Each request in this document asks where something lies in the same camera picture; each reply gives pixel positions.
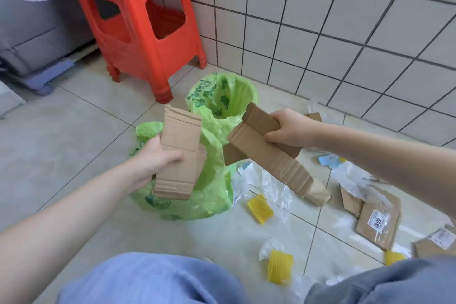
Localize person's right hand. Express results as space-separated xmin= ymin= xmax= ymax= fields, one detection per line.
xmin=263 ymin=107 xmax=321 ymax=148

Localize person's left hand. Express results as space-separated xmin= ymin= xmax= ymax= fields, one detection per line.
xmin=132 ymin=135 xmax=186 ymax=192

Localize blue and white label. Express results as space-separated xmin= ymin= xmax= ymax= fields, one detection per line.
xmin=318 ymin=153 xmax=342 ymax=170

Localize clear plastic film scraps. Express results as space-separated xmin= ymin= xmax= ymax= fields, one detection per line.
xmin=231 ymin=99 xmax=396 ymax=262

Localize yellow foam net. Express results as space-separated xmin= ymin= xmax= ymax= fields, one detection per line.
xmin=247 ymin=194 xmax=274 ymax=225
xmin=384 ymin=250 xmax=407 ymax=267
xmin=267 ymin=249 xmax=294 ymax=285

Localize person's left forearm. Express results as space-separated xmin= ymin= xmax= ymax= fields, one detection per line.
xmin=0 ymin=161 xmax=143 ymax=304

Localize person's right forearm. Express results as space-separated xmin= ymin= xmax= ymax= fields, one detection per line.
xmin=310 ymin=120 xmax=456 ymax=215

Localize person's left leg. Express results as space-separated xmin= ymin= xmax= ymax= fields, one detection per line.
xmin=57 ymin=252 xmax=250 ymax=304

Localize person's leg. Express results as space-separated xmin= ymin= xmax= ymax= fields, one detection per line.
xmin=57 ymin=252 xmax=250 ymax=304
xmin=304 ymin=256 xmax=456 ymax=304

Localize person's right leg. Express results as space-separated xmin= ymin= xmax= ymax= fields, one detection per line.
xmin=304 ymin=256 xmax=456 ymax=304

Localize purple washing machine stand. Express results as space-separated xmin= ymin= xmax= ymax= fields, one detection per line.
xmin=21 ymin=59 xmax=76 ymax=97

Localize grey washing machine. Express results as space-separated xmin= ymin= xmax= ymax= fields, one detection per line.
xmin=0 ymin=0 xmax=95 ymax=78

